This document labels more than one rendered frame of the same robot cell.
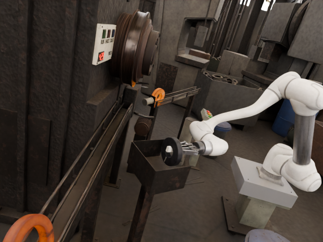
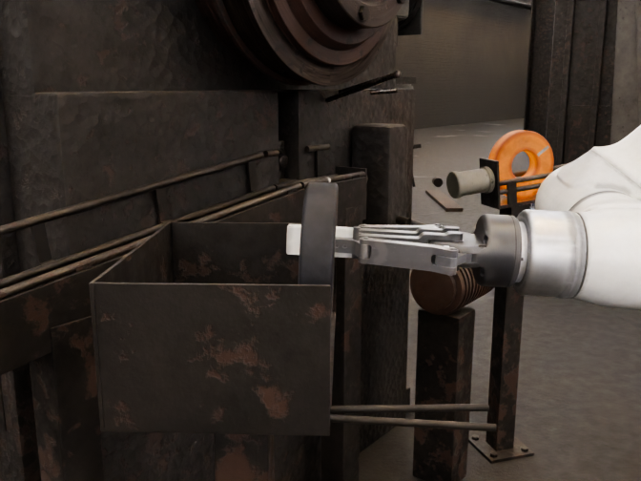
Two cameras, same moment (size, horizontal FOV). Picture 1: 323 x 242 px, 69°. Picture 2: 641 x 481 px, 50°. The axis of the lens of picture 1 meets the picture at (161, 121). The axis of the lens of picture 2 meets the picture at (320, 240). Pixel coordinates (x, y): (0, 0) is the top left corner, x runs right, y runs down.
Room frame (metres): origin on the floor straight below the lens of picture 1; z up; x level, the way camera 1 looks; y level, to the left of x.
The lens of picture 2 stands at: (0.56, -0.53, 0.88)
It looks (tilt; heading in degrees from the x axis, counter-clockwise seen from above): 13 degrees down; 39
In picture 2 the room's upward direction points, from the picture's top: straight up
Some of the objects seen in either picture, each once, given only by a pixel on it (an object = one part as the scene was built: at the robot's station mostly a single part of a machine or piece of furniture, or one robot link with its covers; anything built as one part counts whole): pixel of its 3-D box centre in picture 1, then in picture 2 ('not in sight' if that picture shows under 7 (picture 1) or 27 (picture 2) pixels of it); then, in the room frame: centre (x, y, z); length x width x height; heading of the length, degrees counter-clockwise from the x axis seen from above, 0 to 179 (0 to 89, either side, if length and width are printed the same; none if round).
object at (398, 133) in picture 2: (129, 101); (378, 180); (1.78, 0.29, 0.68); 0.11 x 0.08 x 0.24; 92
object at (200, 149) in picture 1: (194, 148); (470, 249); (1.19, -0.22, 0.72); 0.09 x 0.08 x 0.07; 127
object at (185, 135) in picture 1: (184, 141); not in sight; (2.20, -0.29, 0.26); 0.12 x 0.12 x 0.52
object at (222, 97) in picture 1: (223, 98); not in sight; (4.03, -0.95, 0.39); 1.03 x 0.83 x 0.77; 107
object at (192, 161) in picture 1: (200, 139); not in sight; (2.24, -0.44, 0.31); 0.24 x 0.16 x 0.62; 2
